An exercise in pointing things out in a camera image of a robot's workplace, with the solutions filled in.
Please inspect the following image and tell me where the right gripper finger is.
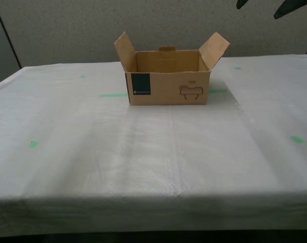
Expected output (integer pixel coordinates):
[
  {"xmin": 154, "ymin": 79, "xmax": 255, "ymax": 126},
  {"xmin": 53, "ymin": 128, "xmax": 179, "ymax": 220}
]
[
  {"xmin": 236, "ymin": 0, "xmax": 254, "ymax": 10},
  {"xmin": 274, "ymin": 0, "xmax": 307, "ymax": 19}
]

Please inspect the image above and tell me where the brown cardboard box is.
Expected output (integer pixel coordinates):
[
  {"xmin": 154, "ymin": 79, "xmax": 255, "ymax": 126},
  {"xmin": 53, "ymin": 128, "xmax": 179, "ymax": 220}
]
[{"xmin": 114, "ymin": 31, "xmax": 231, "ymax": 106}]

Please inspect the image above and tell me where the white plastic table cover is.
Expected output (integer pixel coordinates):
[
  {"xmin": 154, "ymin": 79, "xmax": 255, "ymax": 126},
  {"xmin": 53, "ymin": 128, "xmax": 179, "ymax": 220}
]
[{"xmin": 0, "ymin": 53, "xmax": 307, "ymax": 232}]

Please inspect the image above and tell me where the grey fabric partition panel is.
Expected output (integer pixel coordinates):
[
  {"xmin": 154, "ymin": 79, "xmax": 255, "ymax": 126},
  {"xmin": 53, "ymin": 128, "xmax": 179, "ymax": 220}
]
[{"xmin": 0, "ymin": 0, "xmax": 307, "ymax": 69}]

